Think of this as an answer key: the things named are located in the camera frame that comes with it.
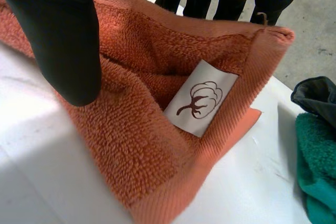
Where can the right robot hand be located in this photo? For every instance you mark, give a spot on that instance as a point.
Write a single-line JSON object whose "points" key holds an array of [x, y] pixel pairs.
{"points": [[65, 51]]}

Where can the teal towel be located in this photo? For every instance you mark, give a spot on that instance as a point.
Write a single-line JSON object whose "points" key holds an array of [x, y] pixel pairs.
{"points": [[319, 150]]}

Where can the coral towel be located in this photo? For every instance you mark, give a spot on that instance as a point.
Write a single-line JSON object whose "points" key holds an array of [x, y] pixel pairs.
{"points": [[136, 134]]}

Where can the dark blue cloth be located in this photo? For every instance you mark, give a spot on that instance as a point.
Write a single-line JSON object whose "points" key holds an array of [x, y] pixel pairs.
{"points": [[313, 95]]}

